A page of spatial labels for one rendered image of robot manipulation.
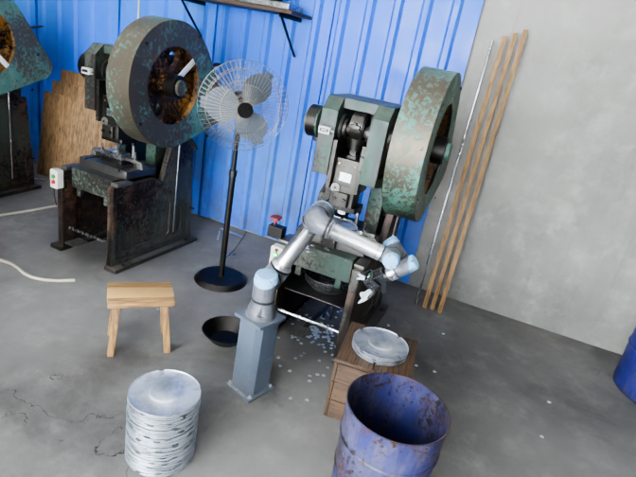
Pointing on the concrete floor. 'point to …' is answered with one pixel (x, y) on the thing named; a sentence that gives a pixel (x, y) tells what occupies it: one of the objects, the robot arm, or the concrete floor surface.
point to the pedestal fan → (247, 127)
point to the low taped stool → (162, 297)
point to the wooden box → (351, 367)
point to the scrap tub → (390, 428)
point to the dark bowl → (222, 330)
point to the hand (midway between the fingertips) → (357, 291)
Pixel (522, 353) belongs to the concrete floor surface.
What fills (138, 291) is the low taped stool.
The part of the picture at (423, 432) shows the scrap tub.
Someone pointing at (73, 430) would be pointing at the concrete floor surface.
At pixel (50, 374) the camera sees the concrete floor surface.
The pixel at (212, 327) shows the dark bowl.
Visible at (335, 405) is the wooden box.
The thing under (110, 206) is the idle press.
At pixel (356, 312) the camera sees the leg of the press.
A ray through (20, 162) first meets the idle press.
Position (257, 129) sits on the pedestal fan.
